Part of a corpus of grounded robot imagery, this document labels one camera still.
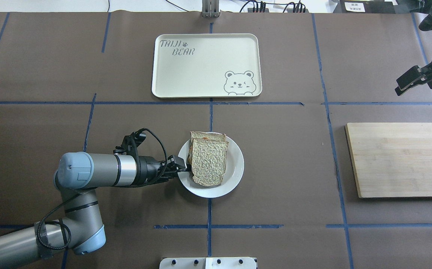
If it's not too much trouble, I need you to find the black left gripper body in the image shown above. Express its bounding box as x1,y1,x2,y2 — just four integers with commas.
138,155,169,186

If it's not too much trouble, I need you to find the bread slice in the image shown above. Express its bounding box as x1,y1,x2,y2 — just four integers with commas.
190,135,229,187
190,131,228,151

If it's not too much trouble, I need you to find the white round plate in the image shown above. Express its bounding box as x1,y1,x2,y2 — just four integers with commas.
178,137,245,198

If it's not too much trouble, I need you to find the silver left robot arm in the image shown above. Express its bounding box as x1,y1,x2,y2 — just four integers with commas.
0,152,187,269

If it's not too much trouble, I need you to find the wooden cutting board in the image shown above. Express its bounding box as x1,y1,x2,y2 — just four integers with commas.
345,123,432,198

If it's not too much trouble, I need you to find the cream bear tray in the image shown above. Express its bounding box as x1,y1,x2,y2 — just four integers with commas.
151,33,262,98

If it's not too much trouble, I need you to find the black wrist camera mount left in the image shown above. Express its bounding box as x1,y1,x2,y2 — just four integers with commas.
113,131,146,158

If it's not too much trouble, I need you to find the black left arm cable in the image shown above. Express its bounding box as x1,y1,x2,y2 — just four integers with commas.
135,128,168,165

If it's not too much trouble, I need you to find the aluminium frame post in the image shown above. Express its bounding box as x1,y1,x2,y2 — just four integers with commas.
202,0,221,18

